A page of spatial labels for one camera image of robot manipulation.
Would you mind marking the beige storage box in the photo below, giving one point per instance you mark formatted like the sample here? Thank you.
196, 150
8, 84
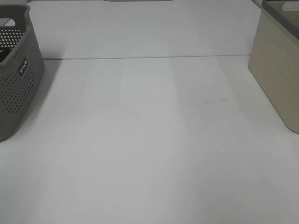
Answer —
274, 59

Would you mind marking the grey perforated plastic basket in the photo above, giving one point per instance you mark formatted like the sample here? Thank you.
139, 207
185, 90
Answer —
21, 67

